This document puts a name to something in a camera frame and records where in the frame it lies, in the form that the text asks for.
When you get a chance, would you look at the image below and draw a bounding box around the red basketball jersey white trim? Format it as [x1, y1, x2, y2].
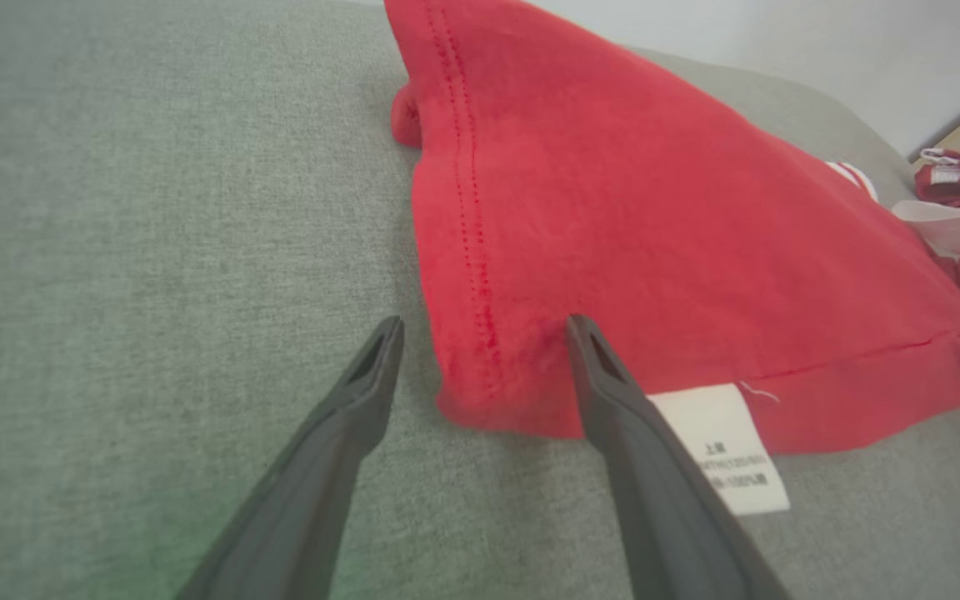
[383, 0, 960, 516]

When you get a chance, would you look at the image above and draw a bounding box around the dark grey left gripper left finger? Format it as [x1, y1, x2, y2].
[176, 315, 406, 600]

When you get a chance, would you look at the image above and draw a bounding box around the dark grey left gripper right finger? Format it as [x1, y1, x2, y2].
[565, 313, 791, 600]

